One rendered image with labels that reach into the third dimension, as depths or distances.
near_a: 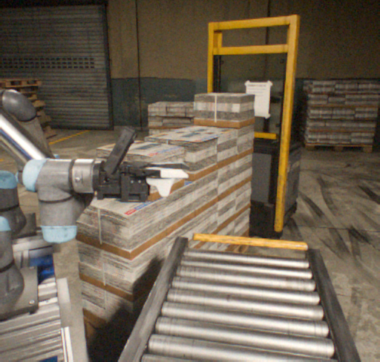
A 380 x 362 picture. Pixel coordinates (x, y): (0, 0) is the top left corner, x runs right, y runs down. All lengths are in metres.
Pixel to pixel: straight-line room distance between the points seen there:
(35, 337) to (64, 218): 0.50
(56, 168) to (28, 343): 0.62
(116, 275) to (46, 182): 1.05
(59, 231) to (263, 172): 2.54
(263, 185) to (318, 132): 3.84
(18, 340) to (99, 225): 0.68
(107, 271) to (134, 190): 1.11
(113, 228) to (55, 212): 0.86
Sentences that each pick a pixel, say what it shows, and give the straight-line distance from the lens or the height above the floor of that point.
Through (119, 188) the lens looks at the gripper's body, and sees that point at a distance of 0.77.
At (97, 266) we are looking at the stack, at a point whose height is 0.49.
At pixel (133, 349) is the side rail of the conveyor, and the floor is 0.80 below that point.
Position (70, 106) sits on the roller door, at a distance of 9.61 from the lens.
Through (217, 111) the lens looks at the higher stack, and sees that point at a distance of 2.52.
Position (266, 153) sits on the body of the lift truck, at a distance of 3.15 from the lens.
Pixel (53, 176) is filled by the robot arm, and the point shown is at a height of 1.22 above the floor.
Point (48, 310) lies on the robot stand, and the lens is 1.18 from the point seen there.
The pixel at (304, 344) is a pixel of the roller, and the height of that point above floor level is 0.79.
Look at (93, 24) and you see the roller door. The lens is 9.28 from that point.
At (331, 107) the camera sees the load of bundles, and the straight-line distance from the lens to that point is 6.93.
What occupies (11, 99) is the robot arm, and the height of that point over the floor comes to 1.32.
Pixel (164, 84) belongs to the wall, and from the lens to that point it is 8.69.
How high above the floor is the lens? 1.44
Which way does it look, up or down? 16 degrees down
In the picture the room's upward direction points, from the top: straight up
